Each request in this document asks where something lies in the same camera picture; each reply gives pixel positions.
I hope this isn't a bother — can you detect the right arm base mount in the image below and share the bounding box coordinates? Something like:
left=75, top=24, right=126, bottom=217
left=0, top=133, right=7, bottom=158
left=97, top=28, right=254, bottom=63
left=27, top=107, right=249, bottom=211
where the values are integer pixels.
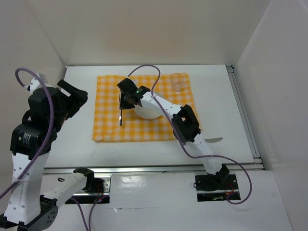
left=193, top=174, right=241, bottom=202

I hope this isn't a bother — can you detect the yellow white checkered cloth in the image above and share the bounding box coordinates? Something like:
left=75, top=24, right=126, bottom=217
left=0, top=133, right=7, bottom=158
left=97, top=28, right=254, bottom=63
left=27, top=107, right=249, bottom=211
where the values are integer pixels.
left=92, top=73, right=195, bottom=142

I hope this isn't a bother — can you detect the purple cable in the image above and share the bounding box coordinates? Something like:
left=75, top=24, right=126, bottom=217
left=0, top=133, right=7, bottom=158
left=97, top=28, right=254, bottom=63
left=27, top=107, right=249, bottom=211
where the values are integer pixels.
left=0, top=67, right=106, bottom=231
left=126, top=64, right=253, bottom=205

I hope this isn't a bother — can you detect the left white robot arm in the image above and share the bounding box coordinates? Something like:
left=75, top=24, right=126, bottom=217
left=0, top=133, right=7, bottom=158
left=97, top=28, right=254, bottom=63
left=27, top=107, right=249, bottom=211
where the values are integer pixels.
left=0, top=80, right=95, bottom=231

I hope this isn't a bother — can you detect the silver fork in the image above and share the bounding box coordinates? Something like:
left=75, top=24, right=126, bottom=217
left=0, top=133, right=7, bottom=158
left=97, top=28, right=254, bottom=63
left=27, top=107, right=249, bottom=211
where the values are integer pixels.
left=118, top=92, right=124, bottom=127

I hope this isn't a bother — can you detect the cream round plate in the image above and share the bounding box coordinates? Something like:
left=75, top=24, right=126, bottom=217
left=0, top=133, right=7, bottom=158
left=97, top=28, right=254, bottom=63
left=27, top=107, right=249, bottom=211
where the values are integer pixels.
left=134, top=91, right=164, bottom=120

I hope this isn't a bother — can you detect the front aluminium rail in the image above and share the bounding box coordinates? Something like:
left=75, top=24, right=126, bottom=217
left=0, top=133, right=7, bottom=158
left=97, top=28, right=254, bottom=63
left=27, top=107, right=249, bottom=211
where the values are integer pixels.
left=43, top=164, right=264, bottom=176

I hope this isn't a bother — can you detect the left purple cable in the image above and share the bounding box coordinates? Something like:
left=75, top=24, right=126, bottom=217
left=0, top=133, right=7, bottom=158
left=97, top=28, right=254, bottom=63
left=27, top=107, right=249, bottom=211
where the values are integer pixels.
left=0, top=67, right=106, bottom=231

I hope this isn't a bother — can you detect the aluminium rail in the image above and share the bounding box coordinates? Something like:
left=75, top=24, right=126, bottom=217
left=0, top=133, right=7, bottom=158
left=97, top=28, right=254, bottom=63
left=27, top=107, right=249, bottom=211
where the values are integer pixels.
left=226, top=65, right=264, bottom=170
left=43, top=164, right=264, bottom=176

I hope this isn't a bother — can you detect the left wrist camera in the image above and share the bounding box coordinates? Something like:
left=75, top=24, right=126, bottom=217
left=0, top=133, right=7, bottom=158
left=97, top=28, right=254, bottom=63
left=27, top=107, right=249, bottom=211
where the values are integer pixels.
left=27, top=73, right=50, bottom=94

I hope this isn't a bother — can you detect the black handled table knife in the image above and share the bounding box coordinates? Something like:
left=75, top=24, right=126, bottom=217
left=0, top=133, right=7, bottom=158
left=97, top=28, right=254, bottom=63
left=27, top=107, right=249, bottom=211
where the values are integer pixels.
left=205, top=137, right=223, bottom=143

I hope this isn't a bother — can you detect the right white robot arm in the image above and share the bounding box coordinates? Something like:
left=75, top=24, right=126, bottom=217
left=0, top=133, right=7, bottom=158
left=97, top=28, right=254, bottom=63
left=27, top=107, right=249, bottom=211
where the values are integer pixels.
left=117, top=78, right=230, bottom=189

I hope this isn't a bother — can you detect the clear plastic cup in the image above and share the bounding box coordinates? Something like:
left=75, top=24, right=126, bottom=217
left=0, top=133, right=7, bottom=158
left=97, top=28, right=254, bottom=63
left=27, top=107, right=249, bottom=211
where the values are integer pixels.
left=170, top=73, right=185, bottom=92

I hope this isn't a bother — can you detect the right side aluminium rail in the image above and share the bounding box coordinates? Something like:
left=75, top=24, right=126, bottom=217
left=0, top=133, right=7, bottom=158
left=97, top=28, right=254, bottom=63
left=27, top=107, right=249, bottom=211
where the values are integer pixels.
left=226, top=65, right=264, bottom=170

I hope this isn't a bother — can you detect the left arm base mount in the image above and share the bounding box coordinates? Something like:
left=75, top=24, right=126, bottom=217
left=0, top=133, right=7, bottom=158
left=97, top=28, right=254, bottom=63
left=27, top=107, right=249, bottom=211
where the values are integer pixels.
left=72, top=176, right=111, bottom=205

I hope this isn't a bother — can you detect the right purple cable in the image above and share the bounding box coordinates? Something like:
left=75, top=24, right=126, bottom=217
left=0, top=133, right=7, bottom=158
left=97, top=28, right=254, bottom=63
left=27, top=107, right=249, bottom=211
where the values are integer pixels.
left=126, top=64, right=253, bottom=205

